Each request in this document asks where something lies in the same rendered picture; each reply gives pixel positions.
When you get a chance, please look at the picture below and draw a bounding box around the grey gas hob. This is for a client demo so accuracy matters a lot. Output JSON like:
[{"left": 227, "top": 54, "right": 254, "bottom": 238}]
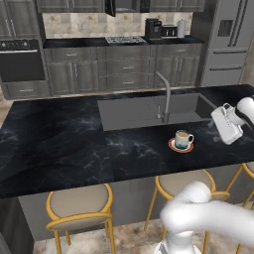
[{"left": 104, "top": 36, "right": 148, "bottom": 46}]

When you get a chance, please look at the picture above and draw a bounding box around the grey steel fridge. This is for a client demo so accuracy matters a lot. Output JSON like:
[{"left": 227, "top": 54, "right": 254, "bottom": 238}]
[{"left": 198, "top": 0, "right": 254, "bottom": 88}]

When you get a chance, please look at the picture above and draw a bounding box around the black coffee machine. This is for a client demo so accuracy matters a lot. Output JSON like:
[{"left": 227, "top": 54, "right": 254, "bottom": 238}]
[{"left": 144, "top": 17, "right": 164, "bottom": 41}]

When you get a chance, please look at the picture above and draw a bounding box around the cup of tea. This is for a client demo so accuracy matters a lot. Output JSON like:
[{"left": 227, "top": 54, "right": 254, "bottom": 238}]
[{"left": 175, "top": 129, "right": 195, "bottom": 150}]

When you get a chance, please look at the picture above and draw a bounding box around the black built-in oven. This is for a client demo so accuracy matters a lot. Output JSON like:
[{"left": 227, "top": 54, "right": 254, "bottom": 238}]
[{"left": 0, "top": 38, "right": 52, "bottom": 101}]

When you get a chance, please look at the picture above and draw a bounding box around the dark grey sink basin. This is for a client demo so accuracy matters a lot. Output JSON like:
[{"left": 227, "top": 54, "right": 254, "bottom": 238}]
[{"left": 96, "top": 92, "right": 218, "bottom": 133}]

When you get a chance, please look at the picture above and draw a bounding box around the grey base cupboard run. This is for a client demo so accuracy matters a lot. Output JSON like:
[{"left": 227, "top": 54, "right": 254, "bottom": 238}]
[{"left": 43, "top": 43, "right": 204, "bottom": 96}]

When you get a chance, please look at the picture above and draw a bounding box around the grey kitchen island base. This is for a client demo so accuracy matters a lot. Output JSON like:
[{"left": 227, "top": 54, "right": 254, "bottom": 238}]
[{"left": 17, "top": 163, "right": 254, "bottom": 243}]

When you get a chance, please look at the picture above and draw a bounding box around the black extractor hood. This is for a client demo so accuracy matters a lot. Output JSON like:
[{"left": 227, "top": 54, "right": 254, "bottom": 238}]
[{"left": 104, "top": 0, "right": 151, "bottom": 18}]

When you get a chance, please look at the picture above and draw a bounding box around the yellow framed beige stool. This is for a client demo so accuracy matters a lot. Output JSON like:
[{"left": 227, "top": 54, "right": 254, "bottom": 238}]
[
  {"left": 225, "top": 161, "right": 254, "bottom": 254},
  {"left": 143, "top": 169, "right": 231, "bottom": 254},
  {"left": 45, "top": 183, "right": 117, "bottom": 254}
]

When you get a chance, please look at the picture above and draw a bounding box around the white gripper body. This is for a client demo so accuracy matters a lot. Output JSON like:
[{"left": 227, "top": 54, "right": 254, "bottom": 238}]
[{"left": 210, "top": 105, "right": 245, "bottom": 146}]

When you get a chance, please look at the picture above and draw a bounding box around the black toaster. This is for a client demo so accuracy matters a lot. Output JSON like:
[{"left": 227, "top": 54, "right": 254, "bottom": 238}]
[{"left": 161, "top": 24, "right": 179, "bottom": 39}]

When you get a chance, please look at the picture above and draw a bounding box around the orange rimmed white saucer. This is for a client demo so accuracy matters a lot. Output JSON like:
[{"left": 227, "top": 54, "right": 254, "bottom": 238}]
[{"left": 168, "top": 137, "right": 195, "bottom": 154}]

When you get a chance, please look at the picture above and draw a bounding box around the grey tall cupboard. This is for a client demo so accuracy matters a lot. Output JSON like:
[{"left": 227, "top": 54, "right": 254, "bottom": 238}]
[{"left": 0, "top": 0, "right": 45, "bottom": 42}]

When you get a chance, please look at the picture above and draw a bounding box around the grey wall cupboard run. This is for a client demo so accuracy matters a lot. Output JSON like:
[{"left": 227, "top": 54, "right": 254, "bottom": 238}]
[
  {"left": 35, "top": 0, "right": 106, "bottom": 14},
  {"left": 149, "top": 0, "right": 206, "bottom": 14}
]

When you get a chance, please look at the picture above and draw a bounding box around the grey metal tap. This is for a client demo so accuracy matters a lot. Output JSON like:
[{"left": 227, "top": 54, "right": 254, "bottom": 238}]
[{"left": 155, "top": 70, "right": 173, "bottom": 125}]

